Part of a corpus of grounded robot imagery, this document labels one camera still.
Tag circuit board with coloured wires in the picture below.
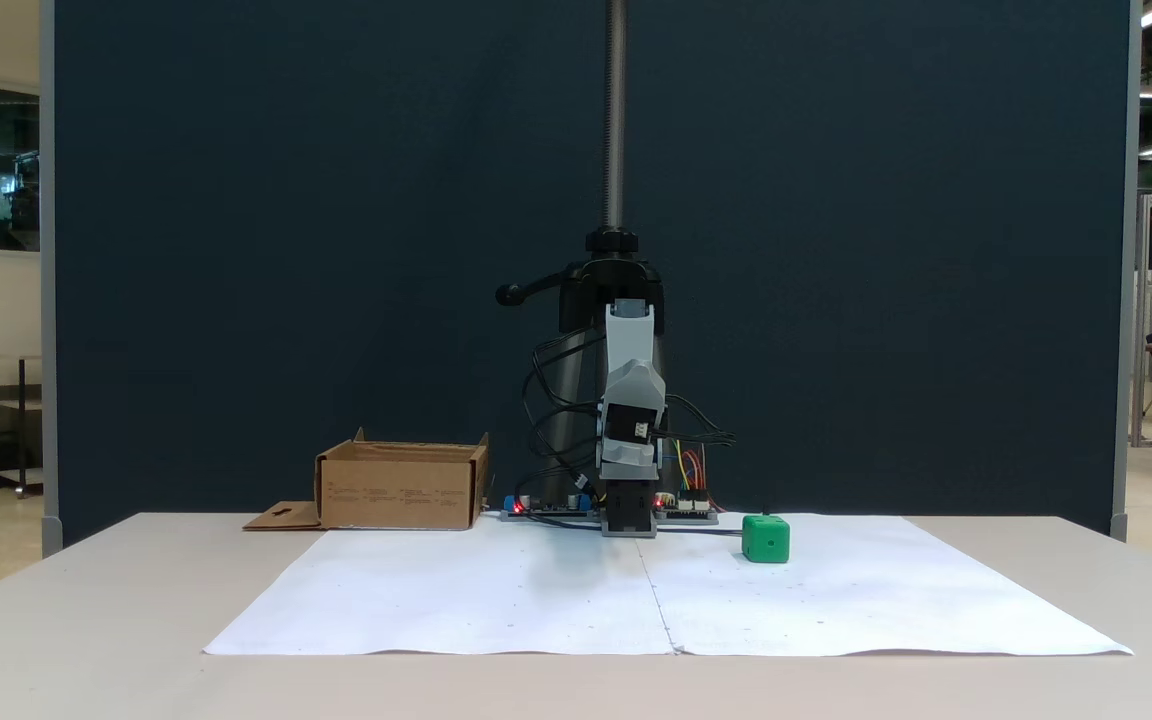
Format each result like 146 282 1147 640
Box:
656 436 720 525

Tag dark blue partition panel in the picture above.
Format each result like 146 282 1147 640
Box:
41 0 1139 546

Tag green dice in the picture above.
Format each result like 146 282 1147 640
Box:
742 514 792 565

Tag white framed window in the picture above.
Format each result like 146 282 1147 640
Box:
0 72 43 263

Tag black tripod with metal pole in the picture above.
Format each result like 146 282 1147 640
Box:
494 0 677 506

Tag blue circuit board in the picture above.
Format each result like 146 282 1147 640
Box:
501 493 597 522

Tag long black motor cable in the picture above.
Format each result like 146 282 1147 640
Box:
520 330 609 501

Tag brown cardboard box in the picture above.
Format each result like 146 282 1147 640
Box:
242 428 490 532

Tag short black motor cable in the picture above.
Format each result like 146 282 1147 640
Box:
661 394 737 447

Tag white paper sheet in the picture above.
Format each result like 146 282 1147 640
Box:
636 513 1134 658
203 527 677 657

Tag black shelf cart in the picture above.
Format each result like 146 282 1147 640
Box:
0 352 44 498

